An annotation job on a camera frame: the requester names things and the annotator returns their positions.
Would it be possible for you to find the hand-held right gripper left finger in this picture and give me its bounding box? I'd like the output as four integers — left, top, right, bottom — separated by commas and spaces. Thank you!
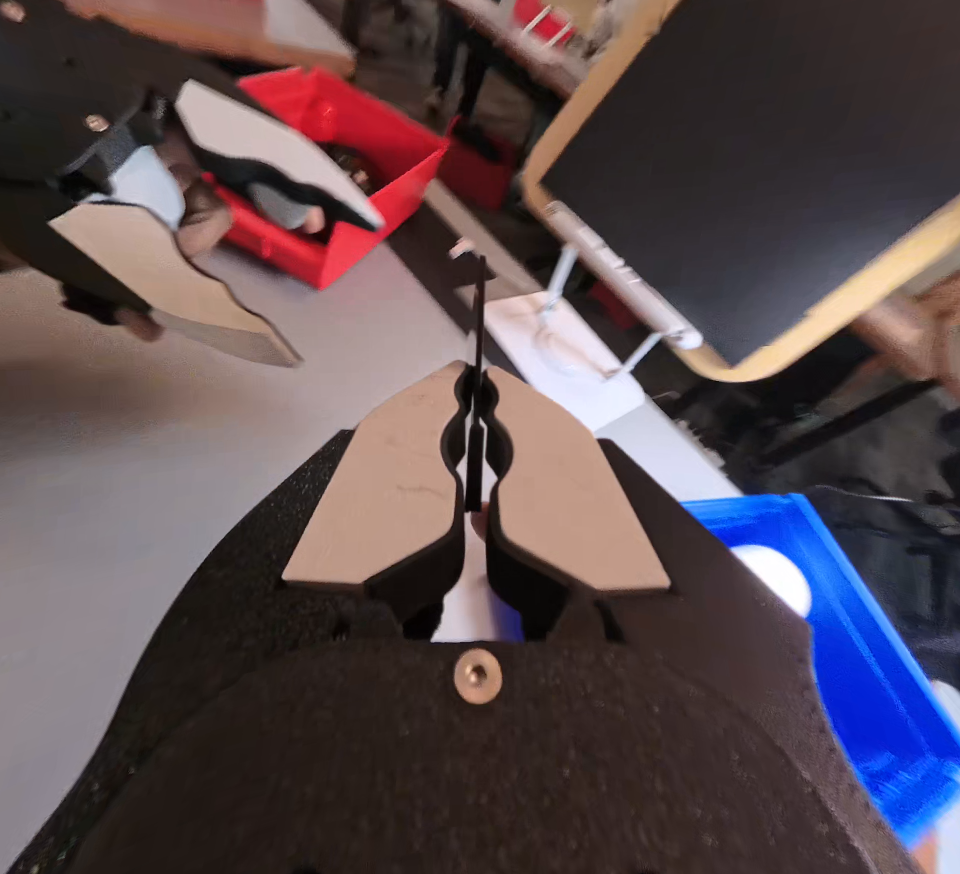
281, 361, 474, 624

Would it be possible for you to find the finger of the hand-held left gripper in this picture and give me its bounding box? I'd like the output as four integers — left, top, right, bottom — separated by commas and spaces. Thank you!
48, 202, 303, 369
174, 79, 387, 234

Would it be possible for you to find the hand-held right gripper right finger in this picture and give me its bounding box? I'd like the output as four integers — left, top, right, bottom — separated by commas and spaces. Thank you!
483, 366, 672, 624

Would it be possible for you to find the red plastic parts bin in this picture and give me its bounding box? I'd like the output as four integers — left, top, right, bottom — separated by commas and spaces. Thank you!
202, 66, 451, 292

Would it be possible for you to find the black zip tie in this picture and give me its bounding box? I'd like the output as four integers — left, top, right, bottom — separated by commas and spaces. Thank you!
465, 255, 489, 513

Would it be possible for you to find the blue plastic parts bin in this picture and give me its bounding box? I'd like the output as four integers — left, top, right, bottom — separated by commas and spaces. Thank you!
682, 493, 960, 849

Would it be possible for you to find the person's left hand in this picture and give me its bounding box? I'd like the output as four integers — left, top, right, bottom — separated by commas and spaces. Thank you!
112, 131, 327, 343

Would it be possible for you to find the wooden table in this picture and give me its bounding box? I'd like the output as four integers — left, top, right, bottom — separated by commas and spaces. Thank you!
0, 0, 357, 76

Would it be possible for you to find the red fabric bag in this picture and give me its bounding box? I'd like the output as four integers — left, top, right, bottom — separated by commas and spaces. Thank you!
438, 116, 519, 211
588, 281, 646, 331

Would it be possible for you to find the white roll with blue core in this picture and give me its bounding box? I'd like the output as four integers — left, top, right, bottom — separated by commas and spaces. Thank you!
731, 544, 813, 620

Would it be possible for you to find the wooden desk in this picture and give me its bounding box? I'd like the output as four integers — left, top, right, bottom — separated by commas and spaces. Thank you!
427, 0, 590, 118

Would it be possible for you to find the small red bin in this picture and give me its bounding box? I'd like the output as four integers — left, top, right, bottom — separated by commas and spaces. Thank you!
512, 0, 577, 46

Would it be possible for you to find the wooden workbench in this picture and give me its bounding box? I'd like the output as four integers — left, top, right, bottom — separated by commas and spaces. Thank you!
851, 274, 960, 395

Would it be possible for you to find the white cable with plug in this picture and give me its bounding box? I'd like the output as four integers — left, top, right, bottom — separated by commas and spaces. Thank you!
448, 238, 496, 283

